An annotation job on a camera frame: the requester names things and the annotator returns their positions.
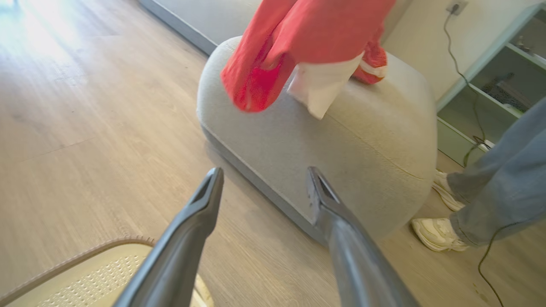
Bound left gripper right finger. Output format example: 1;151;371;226
306;166;421;307

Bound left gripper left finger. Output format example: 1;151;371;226
113;167;225;307

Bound red and white garment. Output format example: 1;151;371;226
220;0;397;120

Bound white perforated laundry basket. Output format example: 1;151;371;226
0;237;215;307

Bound grey upholstered seat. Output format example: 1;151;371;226
196;36;439;246

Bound white sneaker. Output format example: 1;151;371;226
412;217;470;252
432;169;466;212

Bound blue jeans legs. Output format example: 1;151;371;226
446;97;546;248

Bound pale green shelf cabinet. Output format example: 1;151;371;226
435;2;546;168

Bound black floor cable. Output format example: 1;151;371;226
477;221;523;307

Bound black wall power cord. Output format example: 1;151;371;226
443;4;495;168

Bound wall power outlet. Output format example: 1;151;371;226
446;0;469;17

